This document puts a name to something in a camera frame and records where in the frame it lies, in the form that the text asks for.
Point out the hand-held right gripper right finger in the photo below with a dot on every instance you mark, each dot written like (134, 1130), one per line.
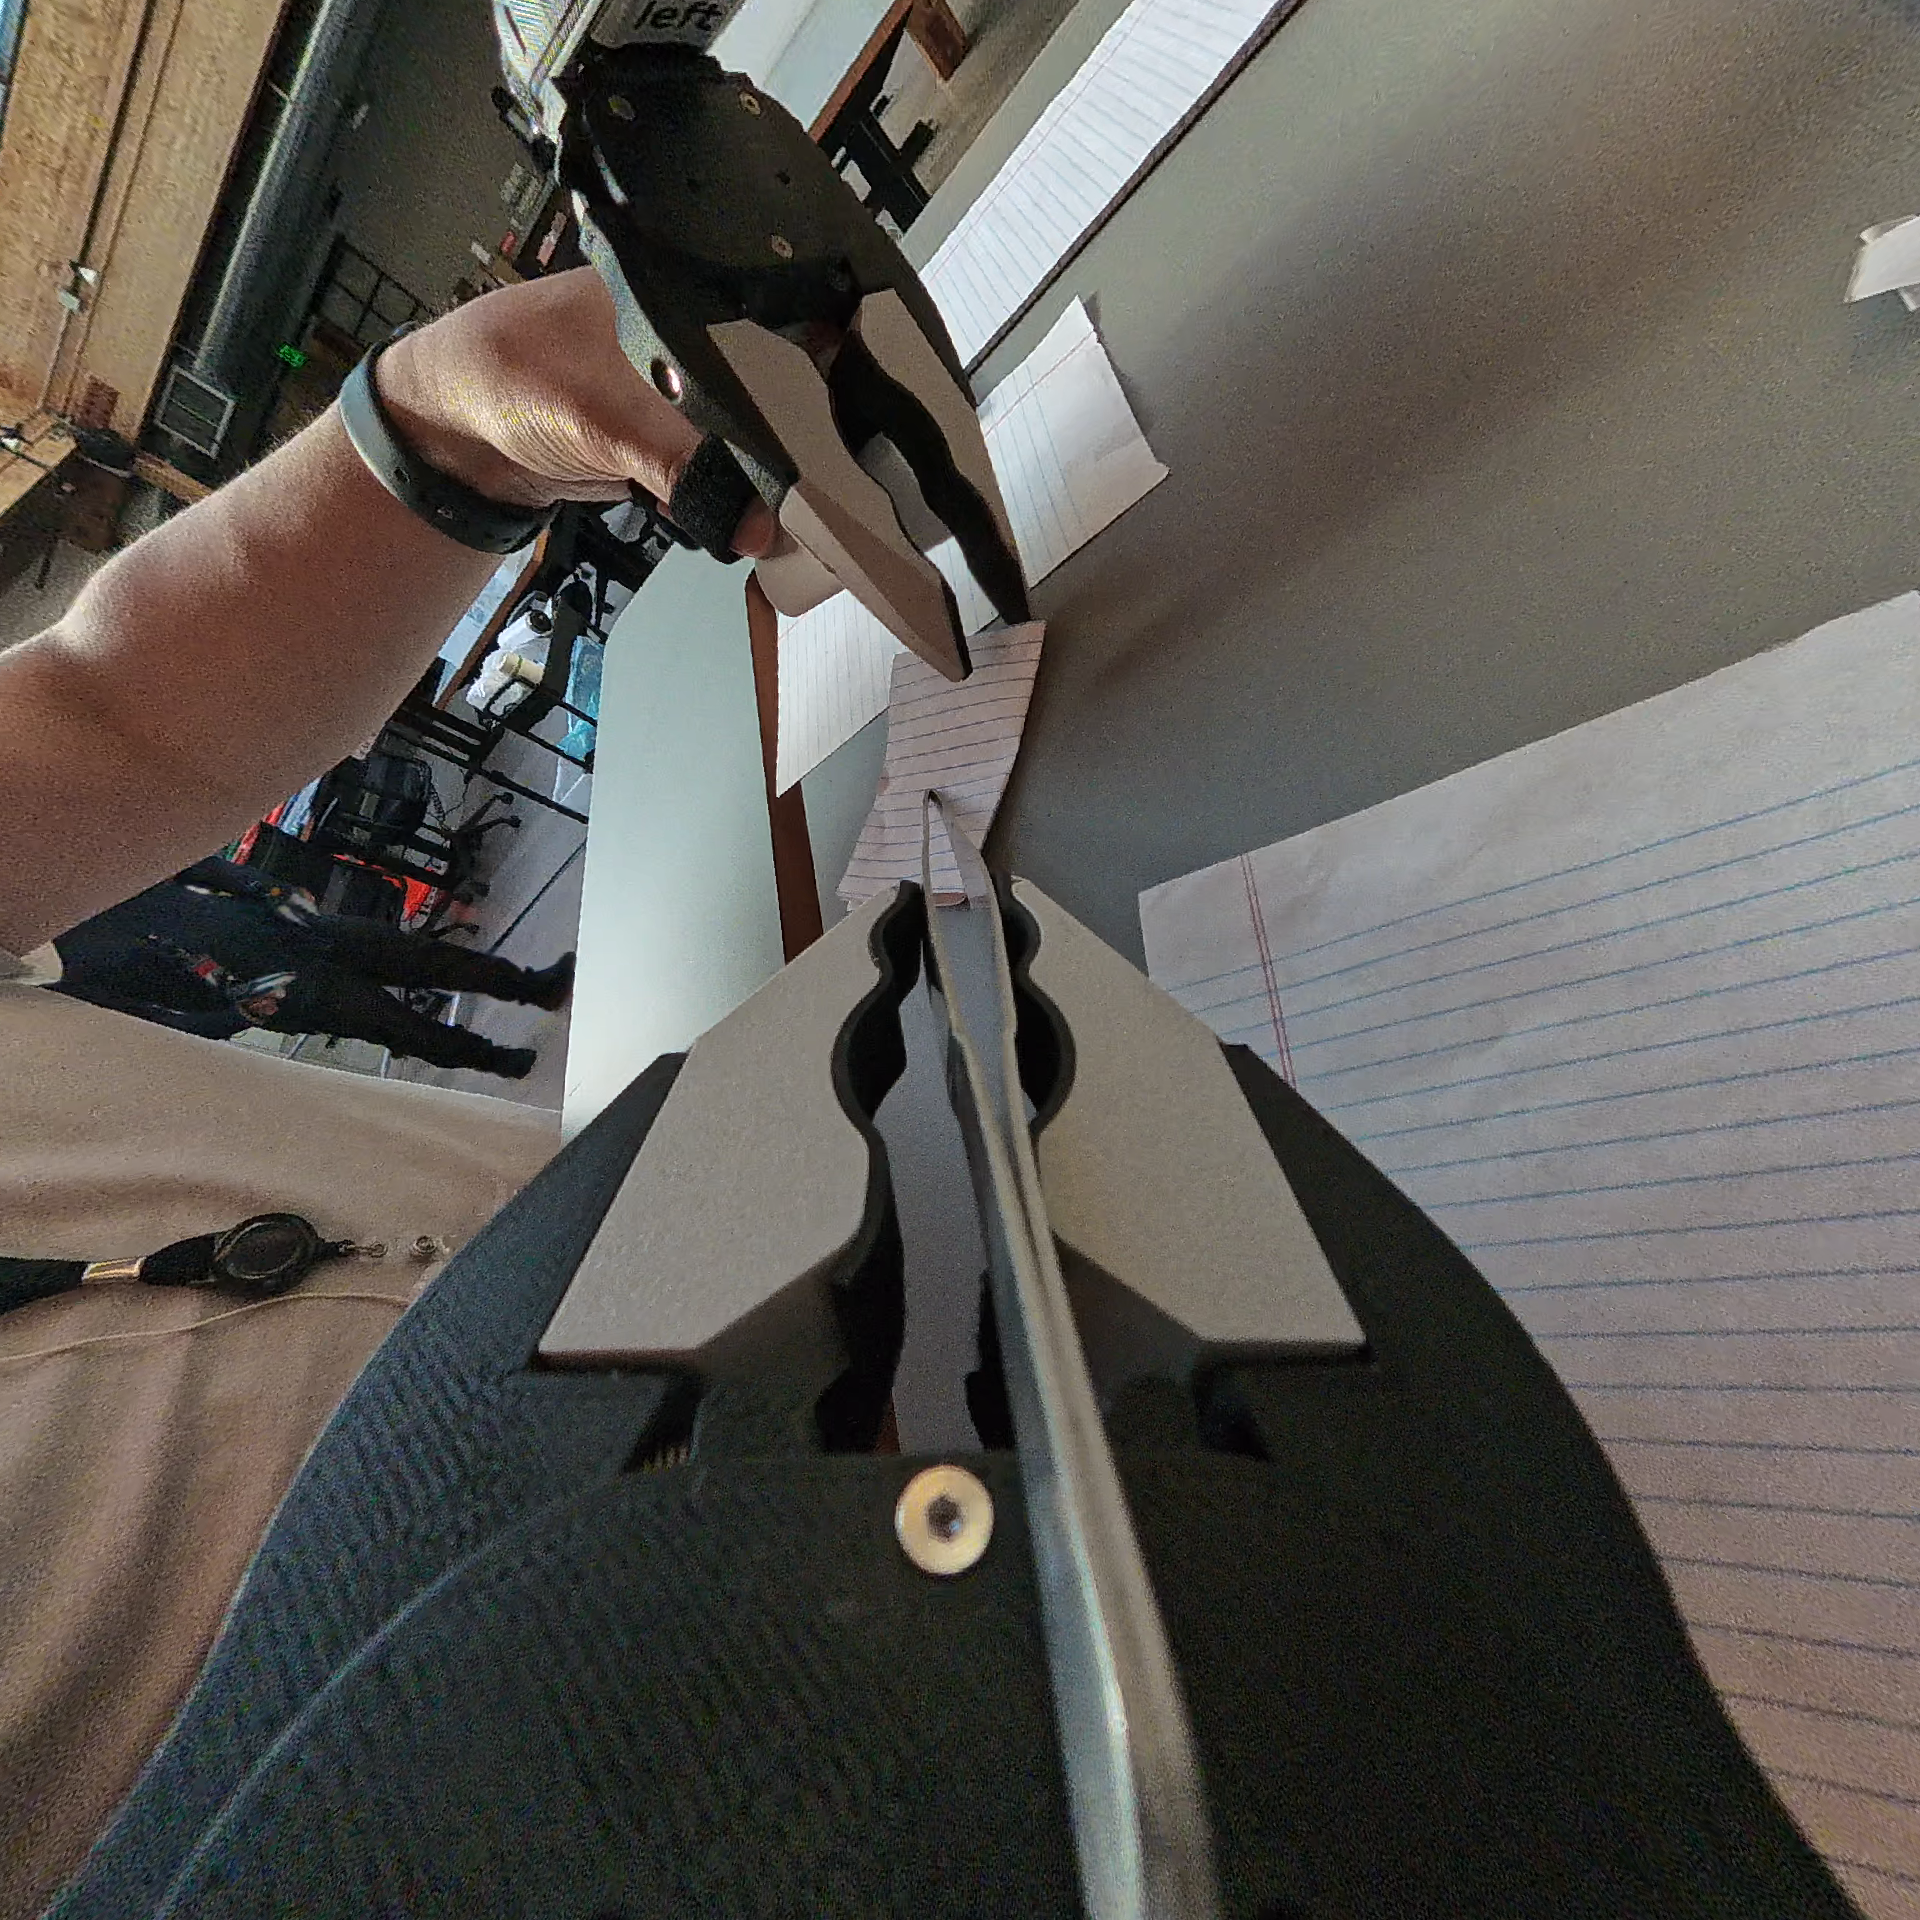
(1200, 1200)

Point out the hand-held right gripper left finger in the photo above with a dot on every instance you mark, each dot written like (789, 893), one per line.
(704, 1200)

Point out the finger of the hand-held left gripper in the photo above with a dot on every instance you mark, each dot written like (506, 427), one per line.
(962, 451)
(840, 493)

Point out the lined paper sheet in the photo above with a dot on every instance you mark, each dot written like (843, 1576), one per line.
(1575, 1124)
(1079, 434)
(962, 720)

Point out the white lined notepad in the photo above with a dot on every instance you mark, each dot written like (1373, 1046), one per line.
(1079, 148)

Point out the person's left hand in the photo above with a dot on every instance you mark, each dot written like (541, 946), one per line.
(524, 389)

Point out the black badge reel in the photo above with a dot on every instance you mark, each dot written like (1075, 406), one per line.
(255, 1252)

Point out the black office chair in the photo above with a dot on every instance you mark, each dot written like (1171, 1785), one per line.
(399, 819)

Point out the crumpled white paper scrap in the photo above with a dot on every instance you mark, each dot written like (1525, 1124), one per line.
(1892, 264)

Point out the wall vent grille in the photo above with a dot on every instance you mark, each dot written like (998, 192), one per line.
(194, 406)

